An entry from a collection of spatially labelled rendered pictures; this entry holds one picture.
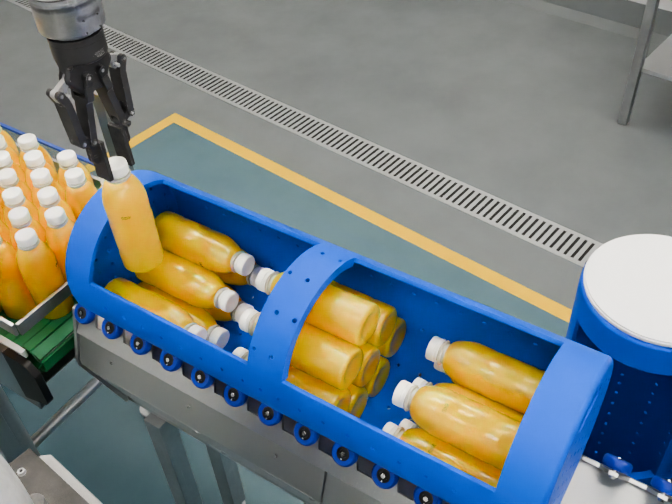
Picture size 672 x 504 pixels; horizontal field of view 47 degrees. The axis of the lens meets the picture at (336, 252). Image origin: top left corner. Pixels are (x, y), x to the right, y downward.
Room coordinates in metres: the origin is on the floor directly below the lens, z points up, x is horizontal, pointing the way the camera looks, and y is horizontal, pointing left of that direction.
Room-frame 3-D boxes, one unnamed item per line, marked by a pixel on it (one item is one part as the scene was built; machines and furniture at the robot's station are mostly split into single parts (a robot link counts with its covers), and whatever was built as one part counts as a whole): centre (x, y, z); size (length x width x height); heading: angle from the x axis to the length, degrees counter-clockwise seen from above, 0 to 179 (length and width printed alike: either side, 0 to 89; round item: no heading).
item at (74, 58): (0.97, 0.33, 1.52); 0.08 x 0.07 x 0.09; 144
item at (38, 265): (1.10, 0.58, 0.99); 0.07 x 0.07 x 0.19
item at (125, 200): (0.97, 0.33, 1.24); 0.07 x 0.07 x 0.19
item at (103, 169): (0.95, 0.35, 1.37); 0.03 x 0.01 x 0.07; 54
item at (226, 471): (1.12, 0.34, 0.31); 0.06 x 0.06 x 0.63; 54
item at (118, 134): (0.99, 0.32, 1.37); 0.03 x 0.01 x 0.07; 54
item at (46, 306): (1.15, 0.50, 0.96); 0.40 x 0.01 x 0.03; 144
